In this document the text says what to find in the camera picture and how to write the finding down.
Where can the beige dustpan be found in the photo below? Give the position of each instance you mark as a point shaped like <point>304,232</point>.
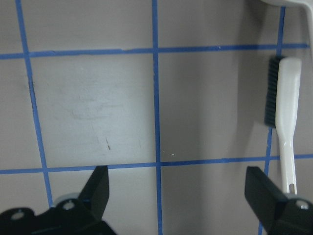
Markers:
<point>298,21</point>

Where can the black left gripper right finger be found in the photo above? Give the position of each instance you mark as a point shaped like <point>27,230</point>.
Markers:
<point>279,213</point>

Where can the beige hand brush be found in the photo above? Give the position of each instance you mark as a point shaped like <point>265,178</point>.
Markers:
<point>281,110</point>

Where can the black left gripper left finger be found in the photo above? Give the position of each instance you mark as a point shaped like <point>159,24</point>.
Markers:
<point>74,216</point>

